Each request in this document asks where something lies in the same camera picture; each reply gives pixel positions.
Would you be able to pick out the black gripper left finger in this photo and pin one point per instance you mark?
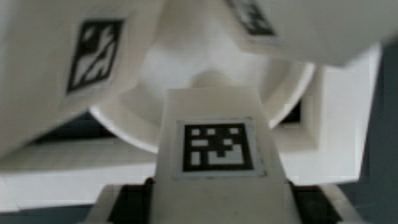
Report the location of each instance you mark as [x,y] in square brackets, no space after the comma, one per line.
[122,204]

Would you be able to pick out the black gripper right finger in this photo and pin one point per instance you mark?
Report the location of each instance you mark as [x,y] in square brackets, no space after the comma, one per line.
[323,205]

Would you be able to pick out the white stool leg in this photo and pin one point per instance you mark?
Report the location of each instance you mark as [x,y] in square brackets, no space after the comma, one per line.
[311,30]
[220,184]
[73,46]

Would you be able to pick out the white round stool seat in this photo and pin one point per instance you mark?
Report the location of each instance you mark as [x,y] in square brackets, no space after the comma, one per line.
[195,60]

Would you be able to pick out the white front barrier wall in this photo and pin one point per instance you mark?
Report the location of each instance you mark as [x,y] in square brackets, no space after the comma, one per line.
[55,173]

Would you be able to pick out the white barrier wall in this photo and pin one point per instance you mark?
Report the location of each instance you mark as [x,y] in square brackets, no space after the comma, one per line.
[321,143]
[55,173]

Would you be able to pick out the white right barrier wall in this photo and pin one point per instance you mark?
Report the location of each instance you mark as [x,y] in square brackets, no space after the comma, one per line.
[321,143]

